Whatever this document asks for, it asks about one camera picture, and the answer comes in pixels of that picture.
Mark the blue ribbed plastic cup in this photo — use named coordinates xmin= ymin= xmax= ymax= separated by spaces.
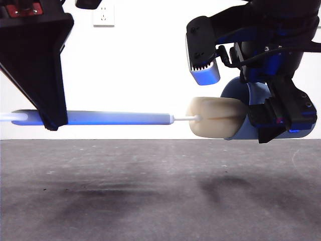
xmin=220 ymin=76 xmax=316 ymax=141

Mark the grey-handled sponge cup brush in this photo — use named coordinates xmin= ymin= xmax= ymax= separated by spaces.
xmin=0 ymin=96 xmax=248 ymax=139

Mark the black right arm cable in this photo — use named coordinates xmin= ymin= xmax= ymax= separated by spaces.
xmin=239 ymin=41 xmax=321 ymax=70

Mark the white wall socket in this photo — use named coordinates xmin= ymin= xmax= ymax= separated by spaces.
xmin=93 ymin=5 xmax=115 ymax=27

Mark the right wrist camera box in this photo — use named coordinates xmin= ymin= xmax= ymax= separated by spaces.
xmin=185 ymin=16 xmax=221 ymax=86

